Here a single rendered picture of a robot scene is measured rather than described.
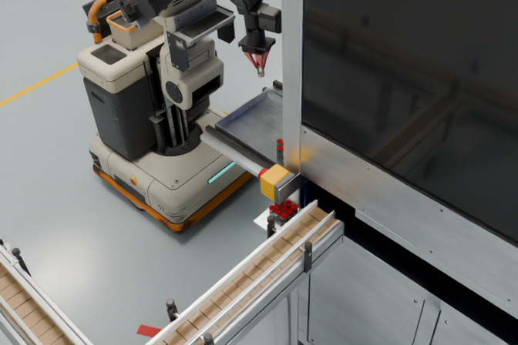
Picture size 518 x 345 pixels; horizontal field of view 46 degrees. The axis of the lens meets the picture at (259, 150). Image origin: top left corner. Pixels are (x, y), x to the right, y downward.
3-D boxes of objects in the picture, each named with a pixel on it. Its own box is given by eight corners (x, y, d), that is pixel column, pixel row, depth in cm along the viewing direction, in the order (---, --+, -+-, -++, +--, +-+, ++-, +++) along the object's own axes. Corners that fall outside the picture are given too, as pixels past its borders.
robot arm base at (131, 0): (142, -12, 216) (116, 1, 210) (152, -19, 210) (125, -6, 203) (155, 10, 218) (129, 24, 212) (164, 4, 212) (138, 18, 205)
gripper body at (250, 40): (266, 54, 182) (264, 32, 178) (237, 48, 187) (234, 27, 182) (277, 43, 187) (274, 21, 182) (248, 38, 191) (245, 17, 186)
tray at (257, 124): (340, 137, 204) (341, 129, 201) (288, 179, 191) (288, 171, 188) (267, 95, 221) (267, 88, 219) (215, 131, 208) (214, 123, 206)
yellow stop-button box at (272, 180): (295, 191, 176) (295, 174, 171) (278, 205, 172) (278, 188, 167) (276, 179, 180) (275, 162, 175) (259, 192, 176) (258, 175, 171)
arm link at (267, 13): (250, -19, 177) (233, -2, 173) (283, -12, 171) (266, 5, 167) (259, 15, 185) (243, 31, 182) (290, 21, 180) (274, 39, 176)
